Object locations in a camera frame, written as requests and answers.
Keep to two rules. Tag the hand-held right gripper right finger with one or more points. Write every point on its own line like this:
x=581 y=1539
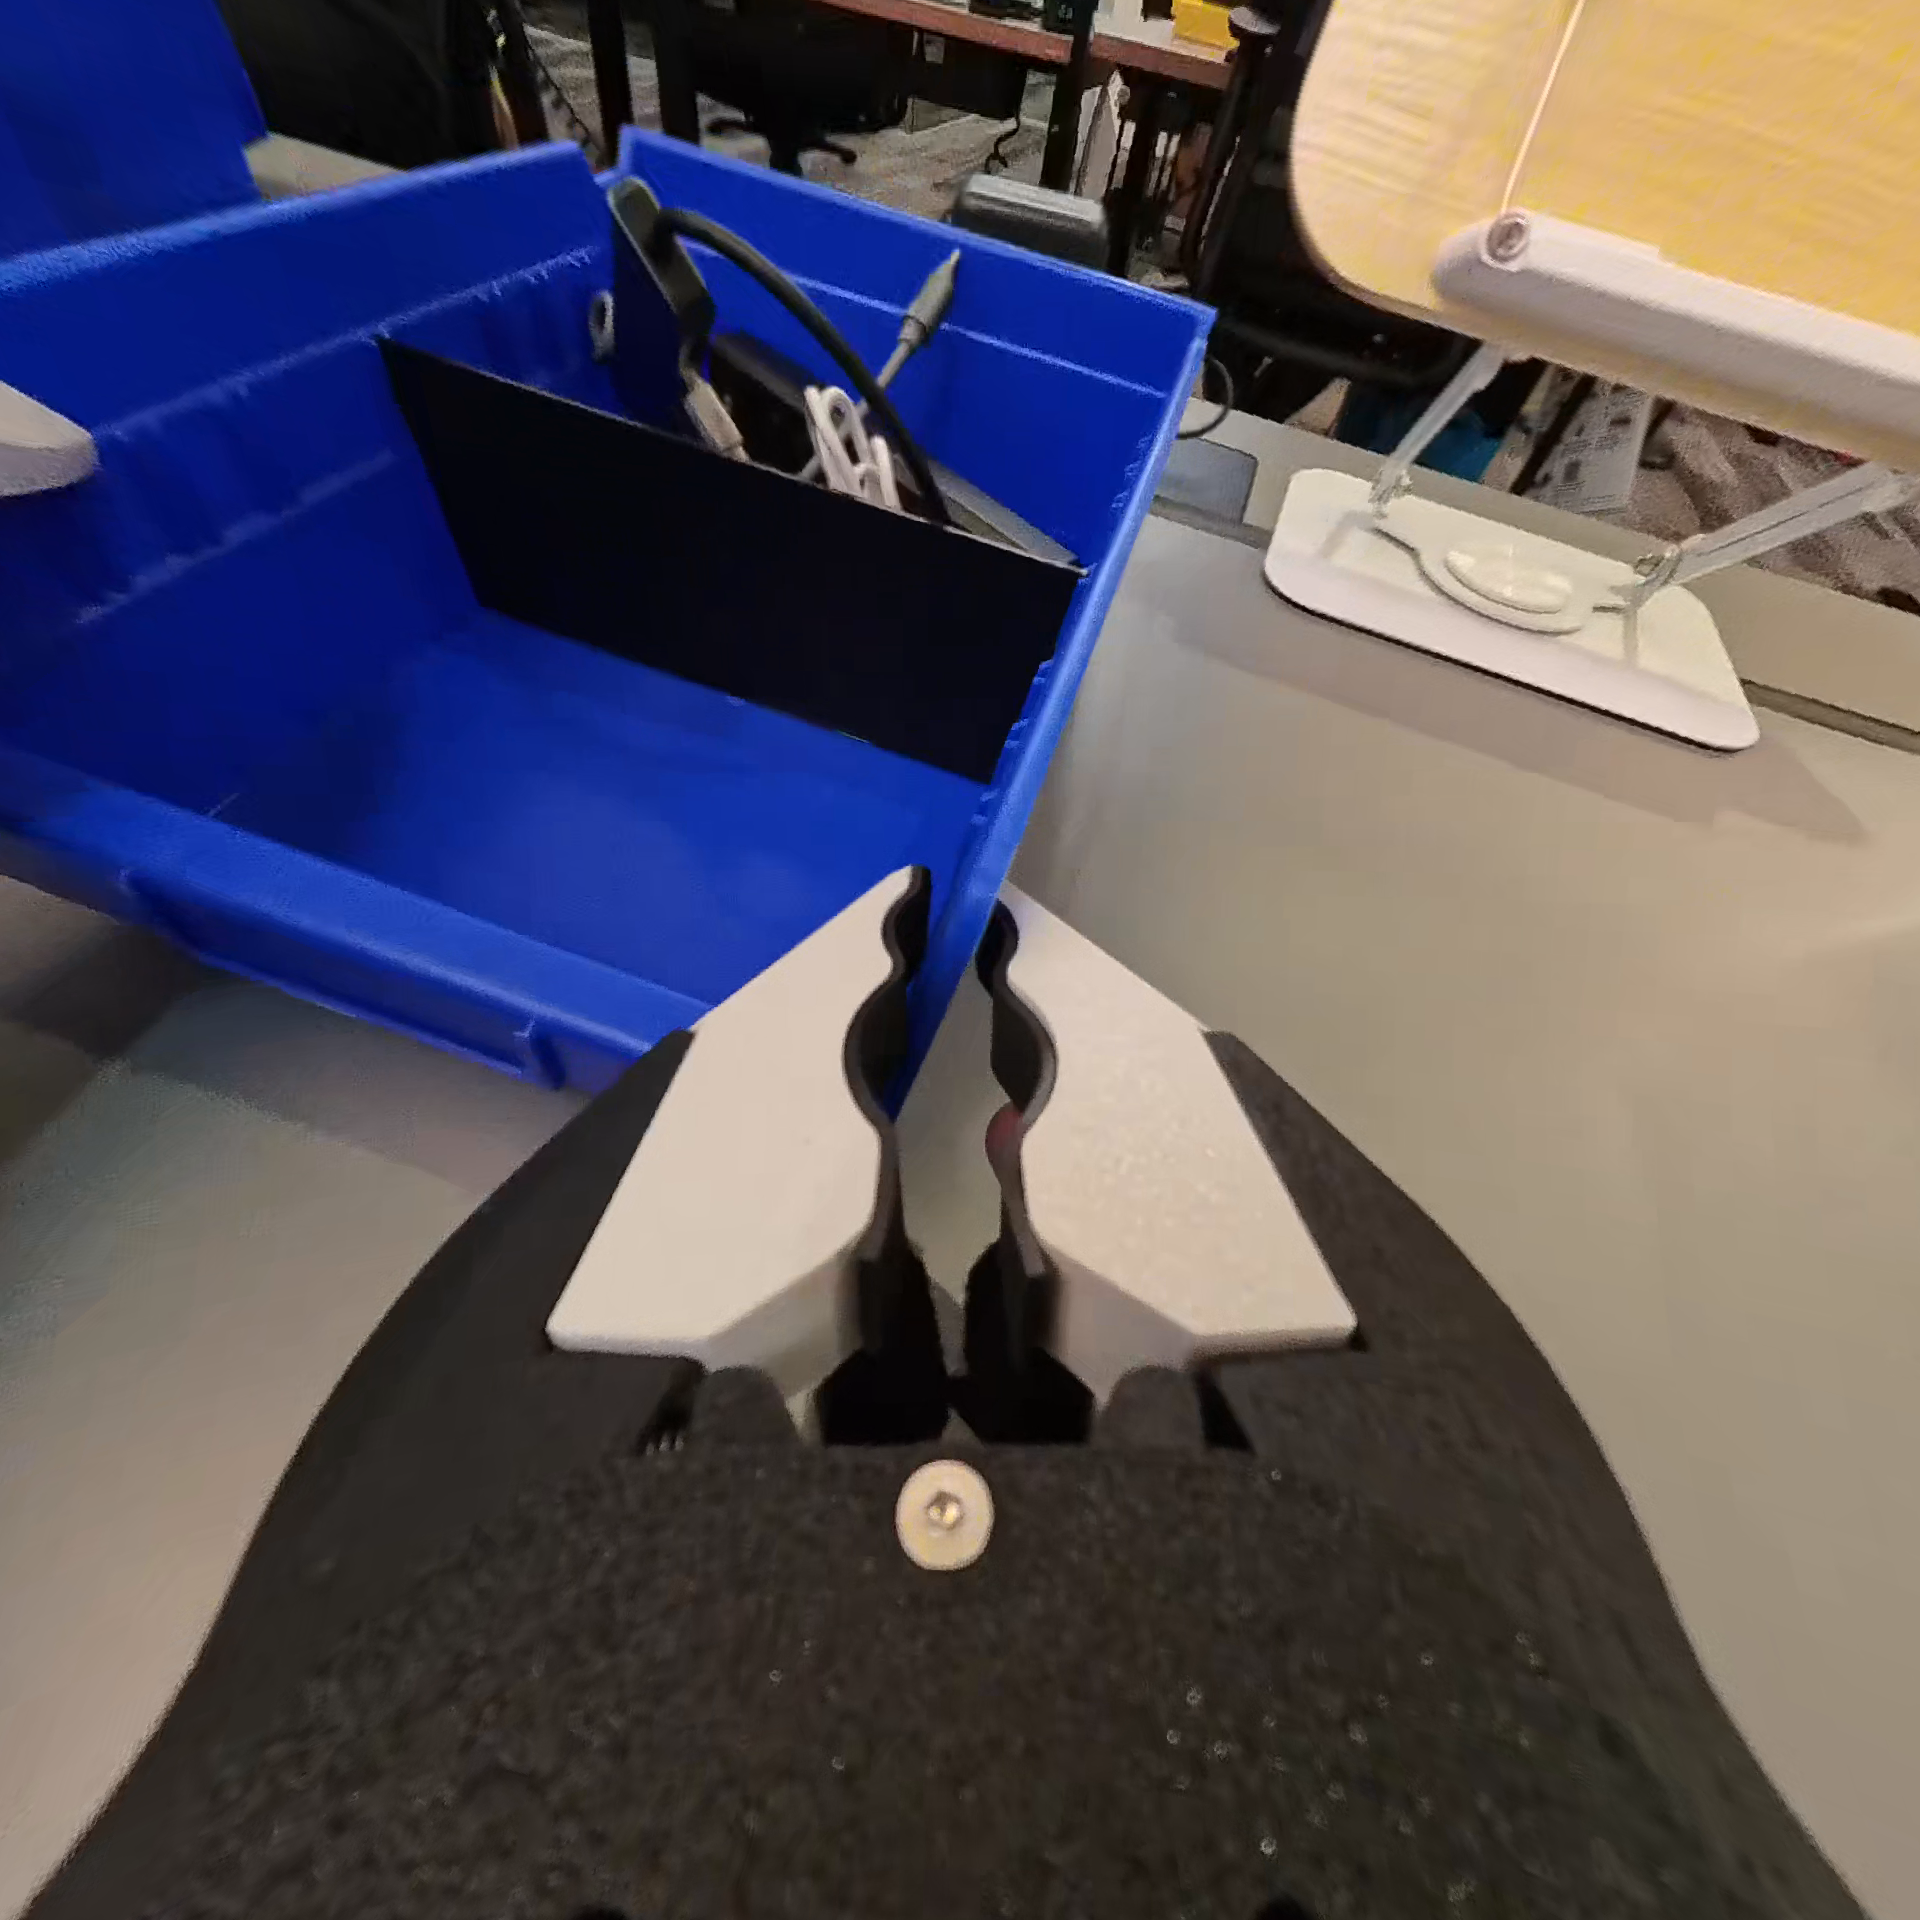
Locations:
x=1171 y=1201

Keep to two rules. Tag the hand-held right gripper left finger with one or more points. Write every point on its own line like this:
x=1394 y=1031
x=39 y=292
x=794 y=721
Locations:
x=734 y=1201

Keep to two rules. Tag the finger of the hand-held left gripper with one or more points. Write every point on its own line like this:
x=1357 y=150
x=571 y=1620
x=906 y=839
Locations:
x=32 y=447

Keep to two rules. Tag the blue plastic bin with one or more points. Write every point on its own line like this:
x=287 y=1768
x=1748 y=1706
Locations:
x=121 y=104
x=451 y=781

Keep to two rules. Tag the black divider of blue bin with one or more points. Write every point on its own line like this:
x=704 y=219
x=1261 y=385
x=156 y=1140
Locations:
x=721 y=600

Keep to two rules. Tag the black office chair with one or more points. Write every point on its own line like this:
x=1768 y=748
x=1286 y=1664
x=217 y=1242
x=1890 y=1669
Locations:
x=794 y=91

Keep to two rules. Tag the wooden laptop stand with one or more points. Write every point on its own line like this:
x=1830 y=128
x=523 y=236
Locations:
x=1650 y=134

